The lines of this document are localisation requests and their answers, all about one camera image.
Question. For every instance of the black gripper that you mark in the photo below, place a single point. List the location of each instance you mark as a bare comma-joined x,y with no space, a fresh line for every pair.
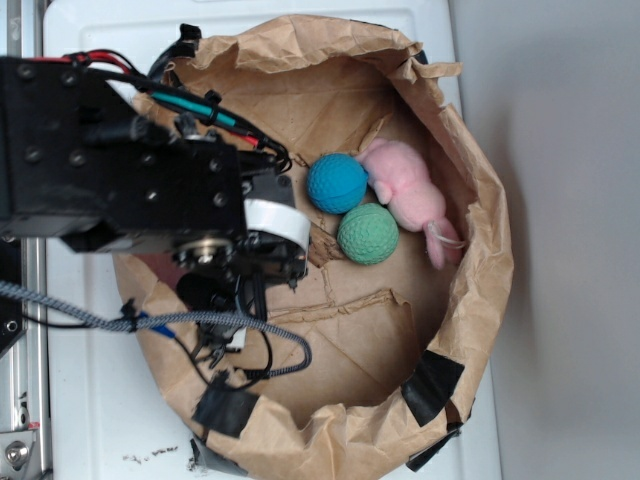
244,232

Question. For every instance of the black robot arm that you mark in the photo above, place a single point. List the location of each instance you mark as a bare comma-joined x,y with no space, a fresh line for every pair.
110,160

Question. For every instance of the brown wood chip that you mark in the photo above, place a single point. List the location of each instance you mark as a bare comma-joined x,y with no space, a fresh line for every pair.
323,247

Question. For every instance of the blue dimpled foam ball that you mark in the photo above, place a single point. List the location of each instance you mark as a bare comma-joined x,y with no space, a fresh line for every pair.
336,183

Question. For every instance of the green dimpled foam ball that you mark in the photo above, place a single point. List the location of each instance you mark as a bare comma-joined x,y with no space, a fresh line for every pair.
368,234

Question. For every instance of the pink plush toy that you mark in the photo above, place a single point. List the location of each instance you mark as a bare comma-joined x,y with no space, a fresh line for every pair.
401,181

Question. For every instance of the brown paper bag bin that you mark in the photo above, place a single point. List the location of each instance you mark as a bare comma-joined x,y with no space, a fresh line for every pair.
399,348

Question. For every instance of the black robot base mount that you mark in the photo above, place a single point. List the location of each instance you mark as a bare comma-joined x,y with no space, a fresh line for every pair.
12,325

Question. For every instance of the aluminium frame rail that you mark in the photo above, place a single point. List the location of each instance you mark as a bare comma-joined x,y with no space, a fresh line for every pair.
26,451

